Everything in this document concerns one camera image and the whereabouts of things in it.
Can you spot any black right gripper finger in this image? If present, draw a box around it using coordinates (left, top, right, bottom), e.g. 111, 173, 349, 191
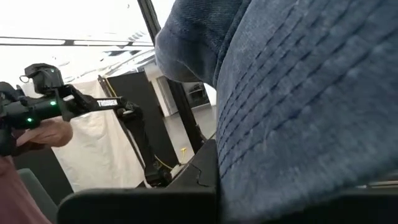
165, 138, 218, 190

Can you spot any blue denim cap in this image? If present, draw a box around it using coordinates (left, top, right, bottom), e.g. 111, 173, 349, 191
154, 0, 398, 218

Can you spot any black panel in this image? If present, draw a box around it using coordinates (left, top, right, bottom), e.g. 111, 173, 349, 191
104, 70, 180, 169

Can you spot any white hanging cloth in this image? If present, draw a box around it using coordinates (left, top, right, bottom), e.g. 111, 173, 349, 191
21, 79, 150, 193

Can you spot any person's hand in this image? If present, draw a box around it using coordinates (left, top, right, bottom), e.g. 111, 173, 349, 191
14, 117, 74, 149

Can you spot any black aluminium rig frame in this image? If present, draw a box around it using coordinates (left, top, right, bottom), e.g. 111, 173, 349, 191
136, 0, 206, 154

